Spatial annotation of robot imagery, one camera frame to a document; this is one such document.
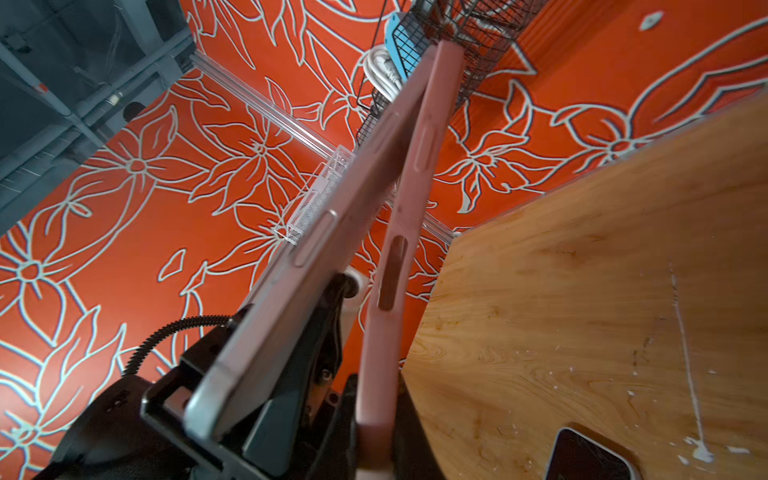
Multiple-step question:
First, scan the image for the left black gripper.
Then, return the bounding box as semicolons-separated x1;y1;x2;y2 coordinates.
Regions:
140;287;361;480

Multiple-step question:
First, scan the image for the pink phone case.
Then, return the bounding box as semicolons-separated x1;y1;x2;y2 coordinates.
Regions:
355;41;464;479

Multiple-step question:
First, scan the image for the black phone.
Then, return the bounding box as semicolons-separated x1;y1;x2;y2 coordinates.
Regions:
182;44;439;445
544;427;642;480

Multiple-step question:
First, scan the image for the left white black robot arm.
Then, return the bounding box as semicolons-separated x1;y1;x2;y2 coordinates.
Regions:
37;277;359;479

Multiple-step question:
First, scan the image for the light blue box in basket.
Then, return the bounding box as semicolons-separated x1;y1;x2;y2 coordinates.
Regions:
385;12;407;80

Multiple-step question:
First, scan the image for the clear plastic wall bin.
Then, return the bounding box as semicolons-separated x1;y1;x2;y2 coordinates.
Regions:
275;146;355;245

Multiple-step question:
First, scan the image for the white cable bundle in basket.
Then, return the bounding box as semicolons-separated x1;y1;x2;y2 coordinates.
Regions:
364;44;403;103

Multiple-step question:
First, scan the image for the black wire wall basket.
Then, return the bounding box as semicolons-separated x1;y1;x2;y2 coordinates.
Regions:
353;0;547;148

